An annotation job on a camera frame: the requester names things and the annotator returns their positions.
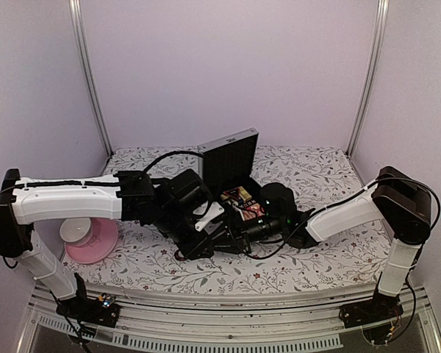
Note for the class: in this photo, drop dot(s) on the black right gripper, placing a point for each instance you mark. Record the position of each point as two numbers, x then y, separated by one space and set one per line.
239 239

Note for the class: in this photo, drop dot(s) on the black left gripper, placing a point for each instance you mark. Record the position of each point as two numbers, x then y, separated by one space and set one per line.
194 250

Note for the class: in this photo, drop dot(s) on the black triangular all-in button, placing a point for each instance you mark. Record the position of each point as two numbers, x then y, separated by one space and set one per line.
233 194

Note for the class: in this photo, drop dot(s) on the aluminium poker case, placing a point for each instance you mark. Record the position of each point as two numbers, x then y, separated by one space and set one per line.
228 163

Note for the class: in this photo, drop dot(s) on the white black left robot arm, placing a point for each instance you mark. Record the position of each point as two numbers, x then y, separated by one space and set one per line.
124 196

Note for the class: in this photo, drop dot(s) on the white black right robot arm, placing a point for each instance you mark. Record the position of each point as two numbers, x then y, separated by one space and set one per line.
402 205

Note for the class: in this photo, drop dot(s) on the red Texas Hold'em card deck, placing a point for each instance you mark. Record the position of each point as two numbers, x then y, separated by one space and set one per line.
250 212

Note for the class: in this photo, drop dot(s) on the floral patterned table mat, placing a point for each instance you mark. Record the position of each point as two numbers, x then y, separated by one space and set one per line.
144 260

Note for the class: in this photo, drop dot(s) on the pink plate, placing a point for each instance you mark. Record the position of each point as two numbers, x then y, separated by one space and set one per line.
100 245

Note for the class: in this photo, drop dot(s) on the white bowl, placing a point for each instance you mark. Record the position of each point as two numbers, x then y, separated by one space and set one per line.
76 231

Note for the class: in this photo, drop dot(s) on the aluminium front rail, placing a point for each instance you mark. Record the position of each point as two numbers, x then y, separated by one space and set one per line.
153 321

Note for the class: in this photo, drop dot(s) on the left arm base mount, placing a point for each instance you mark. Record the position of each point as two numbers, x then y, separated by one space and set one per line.
102 310

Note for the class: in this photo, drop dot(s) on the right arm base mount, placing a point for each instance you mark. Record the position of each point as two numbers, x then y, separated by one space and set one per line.
380 307

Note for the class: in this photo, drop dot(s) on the left aluminium frame post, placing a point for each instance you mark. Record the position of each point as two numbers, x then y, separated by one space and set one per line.
84 58

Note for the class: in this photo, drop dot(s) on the aluminium frame post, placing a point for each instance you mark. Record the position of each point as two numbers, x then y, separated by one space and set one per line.
84 58
372 68

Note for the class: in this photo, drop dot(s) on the right aluminium frame post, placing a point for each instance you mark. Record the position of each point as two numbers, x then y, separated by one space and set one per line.
372 68

